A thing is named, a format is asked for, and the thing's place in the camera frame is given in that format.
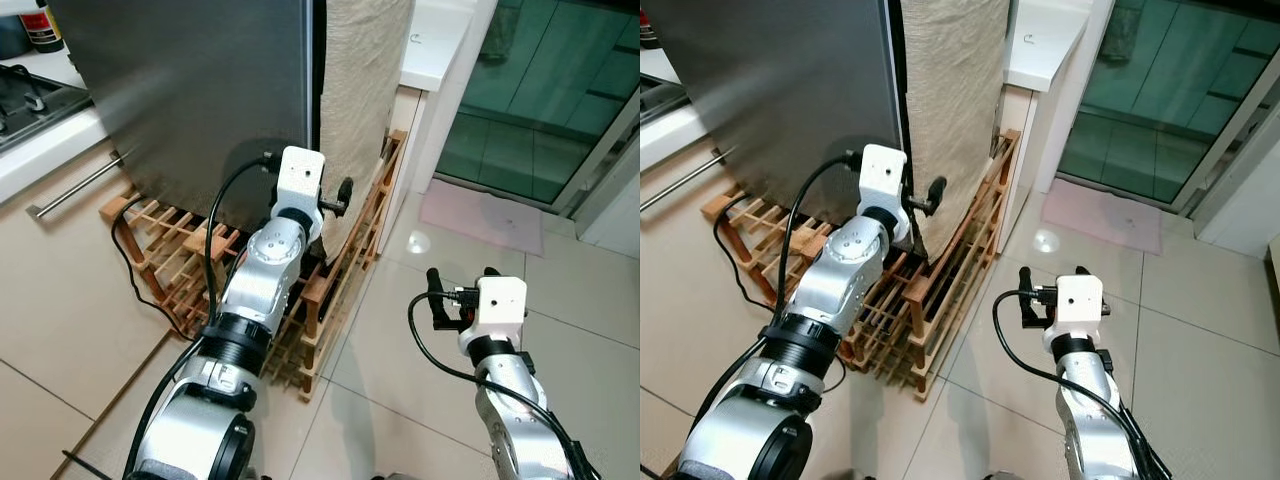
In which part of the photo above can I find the pink floor mat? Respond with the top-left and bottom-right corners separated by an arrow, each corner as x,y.
1040,178 -> 1166,256
418,178 -> 546,257

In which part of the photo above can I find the beige woven cloth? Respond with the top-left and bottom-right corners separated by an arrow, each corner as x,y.
900,0 -> 1011,256
318,0 -> 416,256

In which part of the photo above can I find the green glass sliding door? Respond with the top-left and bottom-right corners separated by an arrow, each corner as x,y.
435,0 -> 641,216
1055,0 -> 1280,216

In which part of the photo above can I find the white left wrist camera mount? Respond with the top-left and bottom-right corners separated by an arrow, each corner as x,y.
273,146 -> 328,244
858,143 -> 911,244

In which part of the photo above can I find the small grey steel fridge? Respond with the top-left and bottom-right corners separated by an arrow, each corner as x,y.
45,0 -> 326,231
645,0 -> 906,226

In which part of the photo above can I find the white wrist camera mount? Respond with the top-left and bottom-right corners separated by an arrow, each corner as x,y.
458,276 -> 528,346
273,146 -> 328,244
1043,274 -> 1106,346
858,143 -> 911,244

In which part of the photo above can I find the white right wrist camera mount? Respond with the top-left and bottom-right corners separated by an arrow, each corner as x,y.
458,276 -> 528,346
1043,274 -> 1106,346

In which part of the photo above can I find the black power cord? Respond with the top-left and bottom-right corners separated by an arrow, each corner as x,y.
712,218 -> 776,313
110,195 -> 191,341

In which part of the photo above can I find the white side cabinet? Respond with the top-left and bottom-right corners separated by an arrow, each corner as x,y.
995,0 -> 1113,196
385,0 -> 498,251

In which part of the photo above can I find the steel drawer handle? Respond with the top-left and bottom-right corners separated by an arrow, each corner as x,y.
25,150 -> 126,219
640,148 -> 736,211

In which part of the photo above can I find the wooden slatted rack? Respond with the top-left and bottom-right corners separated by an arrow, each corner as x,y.
700,128 -> 1021,401
98,128 -> 409,401

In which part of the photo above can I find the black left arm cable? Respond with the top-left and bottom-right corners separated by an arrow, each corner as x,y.
690,150 -> 863,441
122,150 -> 281,480

